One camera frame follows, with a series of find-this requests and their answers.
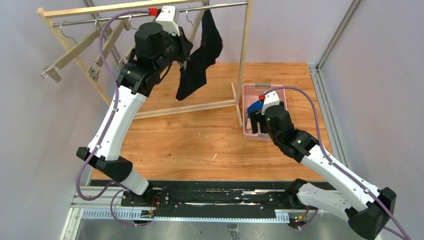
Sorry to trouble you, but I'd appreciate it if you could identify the blue underwear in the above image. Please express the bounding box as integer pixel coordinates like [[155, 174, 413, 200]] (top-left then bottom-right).
[[246, 100, 264, 118]]

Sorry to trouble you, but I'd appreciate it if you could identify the wooden hanger with black underwear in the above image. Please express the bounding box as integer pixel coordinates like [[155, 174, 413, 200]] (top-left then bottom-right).
[[180, 0, 210, 70]]

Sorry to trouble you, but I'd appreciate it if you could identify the black underwear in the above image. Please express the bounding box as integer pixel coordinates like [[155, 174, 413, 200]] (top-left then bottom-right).
[[175, 9, 223, 101]]

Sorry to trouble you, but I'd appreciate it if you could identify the wooden clip hanger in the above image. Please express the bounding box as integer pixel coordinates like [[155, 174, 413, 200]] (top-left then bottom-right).
[[87, 16, 132, 82], [40, 18, 100, 83]]

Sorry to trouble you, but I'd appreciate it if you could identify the wooden hanger with blue underwear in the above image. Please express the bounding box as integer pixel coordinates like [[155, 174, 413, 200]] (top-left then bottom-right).
[[118, 14, 137, 68]]

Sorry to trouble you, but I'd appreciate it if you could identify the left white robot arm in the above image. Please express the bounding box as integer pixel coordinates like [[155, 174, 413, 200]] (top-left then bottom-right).
[[76, 22, 193, 195]]

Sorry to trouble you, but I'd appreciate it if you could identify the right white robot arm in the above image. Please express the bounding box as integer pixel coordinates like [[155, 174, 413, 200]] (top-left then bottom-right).
[[248, 105, 397, 240]]

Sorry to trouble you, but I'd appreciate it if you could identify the empty wooden clip hanger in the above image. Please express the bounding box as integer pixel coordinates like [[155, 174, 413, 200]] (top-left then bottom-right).
[[40, 18, 100, 83]]

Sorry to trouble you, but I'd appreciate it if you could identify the pink plastic basket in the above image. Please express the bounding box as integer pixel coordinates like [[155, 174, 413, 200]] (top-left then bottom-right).
[[241, 83, 288, 142]]

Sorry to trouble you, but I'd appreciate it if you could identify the wooden clothes rack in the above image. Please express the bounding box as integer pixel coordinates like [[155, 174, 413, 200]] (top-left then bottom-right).
[[36, 0, 252, 124]]

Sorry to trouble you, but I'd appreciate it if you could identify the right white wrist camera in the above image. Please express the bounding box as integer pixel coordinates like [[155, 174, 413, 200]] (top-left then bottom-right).
[[259, 91, 280, 115]]

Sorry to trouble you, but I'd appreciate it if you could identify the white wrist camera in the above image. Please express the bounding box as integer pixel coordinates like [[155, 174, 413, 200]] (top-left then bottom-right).
[[155, 5, 181, 37], [259, 91, 280, 115]]

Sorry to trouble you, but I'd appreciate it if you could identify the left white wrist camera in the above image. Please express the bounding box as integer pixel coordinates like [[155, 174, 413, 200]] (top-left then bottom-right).
[[155, 5, 181, 37]]

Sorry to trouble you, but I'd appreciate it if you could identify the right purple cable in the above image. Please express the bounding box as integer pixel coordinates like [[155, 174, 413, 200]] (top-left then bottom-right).
[[258, 85, 412, 240]]

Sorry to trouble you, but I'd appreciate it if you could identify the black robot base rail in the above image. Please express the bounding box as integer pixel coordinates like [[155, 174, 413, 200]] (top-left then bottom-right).
[[106, 180, 316, 225]]

